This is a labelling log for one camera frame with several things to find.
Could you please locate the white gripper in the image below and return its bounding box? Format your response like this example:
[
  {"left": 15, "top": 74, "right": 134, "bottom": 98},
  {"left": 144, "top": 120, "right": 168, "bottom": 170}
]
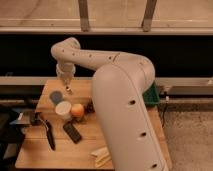
[{"left": 56, "top": 64, "right": 76, "bottom": 87}]

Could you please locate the metal fork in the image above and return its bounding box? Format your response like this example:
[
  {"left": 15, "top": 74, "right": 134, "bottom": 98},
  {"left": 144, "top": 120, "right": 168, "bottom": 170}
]
[{"left": 65, "top": 86, "right": 73, "bottom": 95}]

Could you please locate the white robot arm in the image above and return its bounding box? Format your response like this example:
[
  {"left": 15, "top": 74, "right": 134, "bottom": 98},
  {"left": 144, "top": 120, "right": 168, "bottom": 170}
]
[{"left": 51, "top": 38, "right": 169, "bottom": 171}]

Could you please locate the white plastic cup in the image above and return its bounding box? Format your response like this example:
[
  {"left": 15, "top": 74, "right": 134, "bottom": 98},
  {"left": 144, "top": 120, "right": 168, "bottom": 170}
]
[{"left": 55, "top": 101, "right": 72, "bottom": 120}]

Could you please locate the blue round lid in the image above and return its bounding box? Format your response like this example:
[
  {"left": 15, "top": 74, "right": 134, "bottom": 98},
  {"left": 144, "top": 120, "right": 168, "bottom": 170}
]
[{"left": 49, "top": 91, "right": 63, "bottom": 105}]

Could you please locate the orange peach fruit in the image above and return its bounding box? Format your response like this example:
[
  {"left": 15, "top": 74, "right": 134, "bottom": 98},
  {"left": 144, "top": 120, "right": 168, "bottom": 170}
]
[{"left": 71, "top": 103, "right": 85, "bottom": 118}]

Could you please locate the dark grape bunch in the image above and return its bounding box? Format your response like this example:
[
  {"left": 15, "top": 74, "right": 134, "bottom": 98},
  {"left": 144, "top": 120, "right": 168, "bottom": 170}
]
[{"left": 86, "top": 101, "right": 95, "bottom": 113}]

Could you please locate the black remote control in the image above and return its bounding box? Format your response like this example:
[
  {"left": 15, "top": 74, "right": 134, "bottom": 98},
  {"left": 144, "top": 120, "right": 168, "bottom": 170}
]
[{"left": 63, "top": 122, "right": 82, "bottom": 143}]

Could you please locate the black equipment at left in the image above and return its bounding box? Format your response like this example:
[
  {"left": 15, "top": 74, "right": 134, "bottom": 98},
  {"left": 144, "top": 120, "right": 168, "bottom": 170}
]
[{"left": 0, "top": 105, "right": 38, "bottom": 164}]

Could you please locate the green plastic tray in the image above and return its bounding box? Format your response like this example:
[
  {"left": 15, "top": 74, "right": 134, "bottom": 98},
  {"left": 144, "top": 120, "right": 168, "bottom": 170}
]
[{"left": 143, "top": 83, "right": 160, "bottom": 106}]

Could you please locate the black handled knife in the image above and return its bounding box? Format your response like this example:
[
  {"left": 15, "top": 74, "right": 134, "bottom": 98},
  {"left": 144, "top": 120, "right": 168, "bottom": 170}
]
[{"left": 40, "top": 118, "right": 55, "bottom": 151}]

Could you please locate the black cable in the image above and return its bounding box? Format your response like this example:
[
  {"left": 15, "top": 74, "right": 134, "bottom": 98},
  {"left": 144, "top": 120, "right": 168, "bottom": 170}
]
[{"left": 159, "top": 85, "right": 172, "bottom": 129}]

